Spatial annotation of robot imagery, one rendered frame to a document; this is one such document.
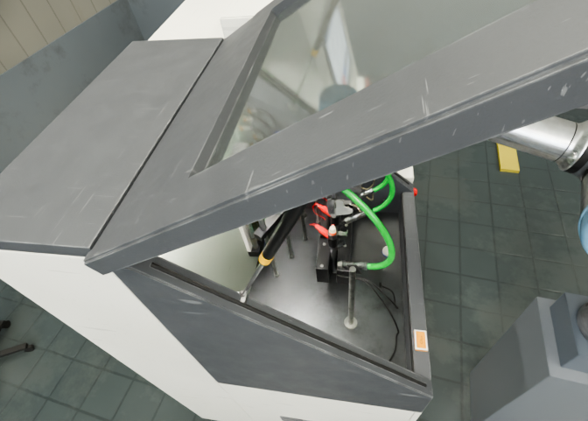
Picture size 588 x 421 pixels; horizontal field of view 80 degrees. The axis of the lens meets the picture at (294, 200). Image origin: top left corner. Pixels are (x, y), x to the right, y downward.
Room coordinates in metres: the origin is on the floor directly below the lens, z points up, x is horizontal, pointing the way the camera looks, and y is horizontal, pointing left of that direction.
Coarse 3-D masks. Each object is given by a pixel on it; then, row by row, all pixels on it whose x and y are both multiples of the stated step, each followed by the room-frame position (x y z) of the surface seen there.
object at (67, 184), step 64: (192, 0) 1.45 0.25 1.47; (128, 64) 0.93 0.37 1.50; (192, 64) 0.87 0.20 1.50; (64, 128) 0.67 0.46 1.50; (128, 128) 0.63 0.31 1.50; (0, 192) 0.49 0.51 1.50; (64, 192) 0.46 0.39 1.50; (0, 256) 0.38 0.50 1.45; (64, 256) 0.35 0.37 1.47; (64, 320) 0.40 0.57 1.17; (128, 320) 0.35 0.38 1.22; (192, 384) 0.36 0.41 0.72
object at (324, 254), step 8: (352, 208) 0.75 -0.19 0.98; (344, 216) 0.73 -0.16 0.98; (328, 224) 0.70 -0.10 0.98; (344, 224) 0.69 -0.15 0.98; (352, 224) 0.71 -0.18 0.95; (320, 240) 0.65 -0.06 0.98; (344, 240) 0.63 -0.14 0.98; (320, 248) 0.62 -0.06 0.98; (328, 248) 0.61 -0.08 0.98; (344, 248) 0.60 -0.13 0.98; (320, 256) 0.59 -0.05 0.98; (328, 256) 0.58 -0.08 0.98; (344, 256) 0.57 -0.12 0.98; (320, 264) 0.56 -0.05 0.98; (328, 264) 0.55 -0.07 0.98; (320, 272) 0.54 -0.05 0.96; (328, 272) 0.54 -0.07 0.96; (336, 272) 0.53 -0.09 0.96; (344, 272) 0.52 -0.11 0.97; (320, 280) 0.54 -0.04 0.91; (328, 280) 0.54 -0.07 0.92; (344, 280) 0.52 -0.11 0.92
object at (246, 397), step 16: (224, 384) 0.32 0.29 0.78; (240, 400) 0.32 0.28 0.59; (256, 400) 0.31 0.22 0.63; (272, 400) 0.29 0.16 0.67; (288, 400) 0.28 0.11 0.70; (304, 400) 0.26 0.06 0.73; (320, 400) 0.25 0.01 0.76; (336, 400) 0.24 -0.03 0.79; (256, 416) 0.32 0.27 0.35; (272, 416) 0.30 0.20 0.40; (288, 416) 0.28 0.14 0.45; (304, 416) 0.27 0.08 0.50; (320, 416) 0.25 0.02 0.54; (336, 416) 0.24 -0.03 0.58; (352, 416) 0.22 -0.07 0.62; (368, 416) 0.21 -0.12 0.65; (384, 416) 0.20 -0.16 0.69; (400, 416) 0.19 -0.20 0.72; (416, 416) 0.18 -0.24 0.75
